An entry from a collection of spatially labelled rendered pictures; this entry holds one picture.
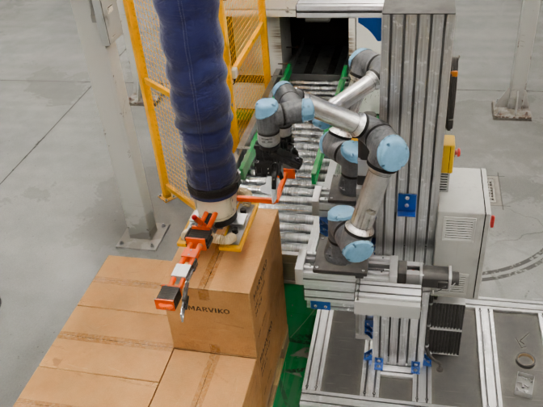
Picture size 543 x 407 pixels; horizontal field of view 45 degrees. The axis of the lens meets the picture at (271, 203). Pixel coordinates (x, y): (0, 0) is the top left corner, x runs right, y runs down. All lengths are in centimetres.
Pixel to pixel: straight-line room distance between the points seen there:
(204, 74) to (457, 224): 117
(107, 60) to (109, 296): 139
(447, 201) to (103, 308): 177
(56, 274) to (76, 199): 87
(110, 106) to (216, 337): 175
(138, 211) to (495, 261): 238
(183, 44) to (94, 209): 291
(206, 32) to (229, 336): 134
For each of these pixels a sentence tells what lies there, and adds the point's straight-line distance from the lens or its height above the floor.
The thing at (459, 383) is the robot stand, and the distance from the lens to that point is 342.
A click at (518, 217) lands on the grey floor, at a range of 484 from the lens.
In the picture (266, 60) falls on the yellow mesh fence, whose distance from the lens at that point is 545.
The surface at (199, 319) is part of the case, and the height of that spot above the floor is 75.
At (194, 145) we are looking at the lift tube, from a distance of 262.
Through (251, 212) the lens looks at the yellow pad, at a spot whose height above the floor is 107.
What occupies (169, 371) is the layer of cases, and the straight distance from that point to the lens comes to 307.
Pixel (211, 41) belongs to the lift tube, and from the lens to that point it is 243.
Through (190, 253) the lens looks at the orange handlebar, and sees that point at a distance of 260.
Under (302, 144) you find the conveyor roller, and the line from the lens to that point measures 449.
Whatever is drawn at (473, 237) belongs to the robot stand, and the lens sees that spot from 279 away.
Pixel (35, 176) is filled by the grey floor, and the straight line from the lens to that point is 577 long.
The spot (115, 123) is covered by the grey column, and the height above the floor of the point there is 94.
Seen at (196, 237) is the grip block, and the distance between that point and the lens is 268.
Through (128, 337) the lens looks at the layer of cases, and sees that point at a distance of 326.
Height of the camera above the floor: 283
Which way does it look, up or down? 36 degrees down
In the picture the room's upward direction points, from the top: 5 degrees counter-clockwise
